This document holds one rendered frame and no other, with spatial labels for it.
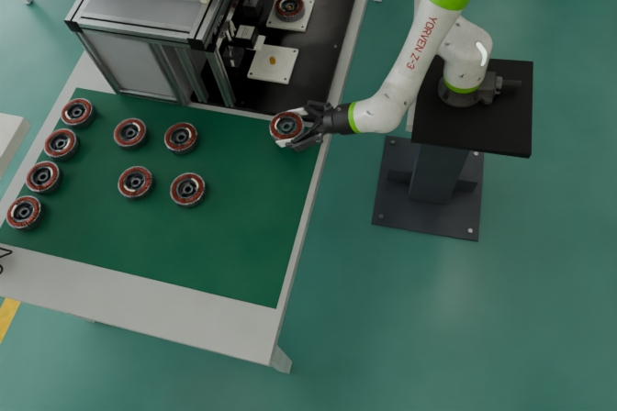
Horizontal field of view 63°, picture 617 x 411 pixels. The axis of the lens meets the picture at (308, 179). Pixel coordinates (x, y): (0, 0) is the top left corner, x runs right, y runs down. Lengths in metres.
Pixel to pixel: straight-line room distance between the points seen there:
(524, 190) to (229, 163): 1.44
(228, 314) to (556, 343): 1.40
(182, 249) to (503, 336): 1.37
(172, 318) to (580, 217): 1.82
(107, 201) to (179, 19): 0.62
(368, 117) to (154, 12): 0.70
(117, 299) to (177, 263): 0.20
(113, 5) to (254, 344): 1.08
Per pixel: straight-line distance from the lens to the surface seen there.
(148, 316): 1.56
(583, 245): 2.51
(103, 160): 1.82
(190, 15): 1.57
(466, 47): 1.58
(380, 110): 1.37
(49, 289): 1.72
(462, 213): 2.39
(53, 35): 3.47
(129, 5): 1.66
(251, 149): 1.67
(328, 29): 1.92
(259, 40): 1.77
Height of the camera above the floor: 2.17
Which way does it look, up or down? 63 degrees down
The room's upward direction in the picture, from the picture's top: 10 degrees counter-clockwise
